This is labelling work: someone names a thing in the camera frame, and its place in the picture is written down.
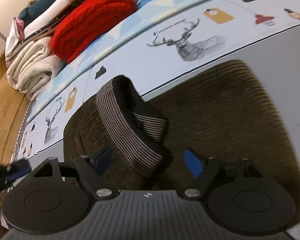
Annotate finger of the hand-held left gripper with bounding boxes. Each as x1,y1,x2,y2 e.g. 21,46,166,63
5,160,32,183

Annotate printed light bed sheet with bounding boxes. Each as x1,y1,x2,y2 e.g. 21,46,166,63
11,0,300,163

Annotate brown corduroy pants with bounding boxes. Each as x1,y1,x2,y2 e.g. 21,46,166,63
63,59,300,200

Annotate pink and white cloth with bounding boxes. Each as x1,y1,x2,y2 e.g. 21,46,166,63
4,17,25,67

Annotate wooden bed frame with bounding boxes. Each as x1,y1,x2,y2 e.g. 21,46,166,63
0,51,32,173

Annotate red knitted blanket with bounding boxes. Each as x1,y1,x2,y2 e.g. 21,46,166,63
51,0,138,65

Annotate blue and white quilt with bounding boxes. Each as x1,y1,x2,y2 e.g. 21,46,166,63
27,0,280,120

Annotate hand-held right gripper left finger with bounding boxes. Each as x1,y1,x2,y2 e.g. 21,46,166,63
32,146,115,202

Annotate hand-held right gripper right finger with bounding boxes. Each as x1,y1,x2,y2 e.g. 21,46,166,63
184,148,266,202

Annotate folded cream blanket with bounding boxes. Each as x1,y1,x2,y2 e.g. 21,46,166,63
6,38,66,101

